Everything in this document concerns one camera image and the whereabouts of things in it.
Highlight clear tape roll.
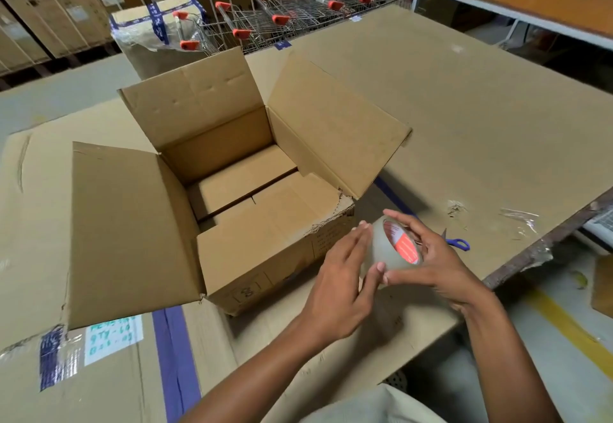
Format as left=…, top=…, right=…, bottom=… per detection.
left=359, top=215, right=423, bottom=282

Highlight person's left hand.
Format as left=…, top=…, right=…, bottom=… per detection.
left=299, top=220, right=386, bottom=342

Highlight person's beige mesh shirt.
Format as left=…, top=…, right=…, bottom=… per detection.
left=299, top=383, right=434, bottom=423

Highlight person's right hand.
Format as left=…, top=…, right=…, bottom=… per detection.
left=382, top=208, right=494, bottom=313

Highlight small brown carton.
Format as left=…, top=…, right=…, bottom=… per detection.
left=591, top=254, right=613, bottom=319

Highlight row of wire shopping carts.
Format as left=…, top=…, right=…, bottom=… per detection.
left=172, top=0, right=418, bottom=54

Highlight person's left forearm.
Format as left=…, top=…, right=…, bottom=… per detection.
left=179, top=317, right=336, bottom=423

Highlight brown cardboard box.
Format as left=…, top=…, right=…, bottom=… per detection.
left=66, top=46, right=412, bottom=332

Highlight blue-handled scissors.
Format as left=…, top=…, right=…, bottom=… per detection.
left=440, top=228, right=471, bottom=252

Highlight person's right forearm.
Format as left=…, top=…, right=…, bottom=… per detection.
left=462, top=291, right=564, bottom=423

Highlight white wire mesh basket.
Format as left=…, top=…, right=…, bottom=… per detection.
left=582, top=206, right=613, bottom=249

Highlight plastic taped carton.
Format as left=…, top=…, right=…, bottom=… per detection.
left=109, top=0, right=211, bottom=81

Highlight person's white perforated shoe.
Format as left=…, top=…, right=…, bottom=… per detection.
left=382, top=367, right=408, bottom=392

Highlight white handwritten label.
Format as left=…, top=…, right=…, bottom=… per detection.
left=84, top=314, right=144, bottom=367

